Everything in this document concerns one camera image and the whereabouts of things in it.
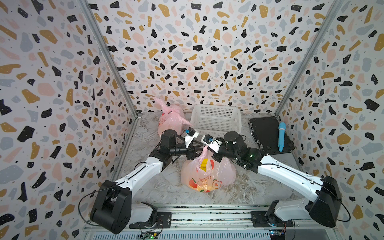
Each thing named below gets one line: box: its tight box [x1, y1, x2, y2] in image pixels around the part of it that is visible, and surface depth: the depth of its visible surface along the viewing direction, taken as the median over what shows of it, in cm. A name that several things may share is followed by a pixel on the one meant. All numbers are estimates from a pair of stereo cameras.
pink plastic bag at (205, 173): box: [180, 145, 236, 193], surface depth 76 cm
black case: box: [248, 116, 295, 155], surface depth 105 cm
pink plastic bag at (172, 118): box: [153, 97, 192, 136], surface depth 99 cm
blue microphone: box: [278, 122, 287, 152], surface depth 100 cm
